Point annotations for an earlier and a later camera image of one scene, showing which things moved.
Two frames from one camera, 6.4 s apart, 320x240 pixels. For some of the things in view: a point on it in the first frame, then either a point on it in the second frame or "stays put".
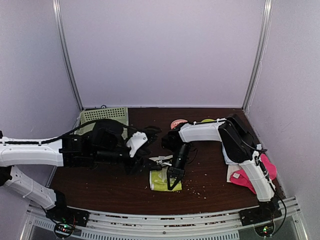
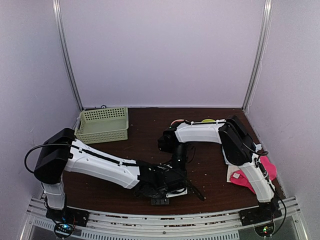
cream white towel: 231,168 stays put
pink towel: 240,177 stays put
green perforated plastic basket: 119,114 stays put
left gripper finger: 134,165 → 160,201
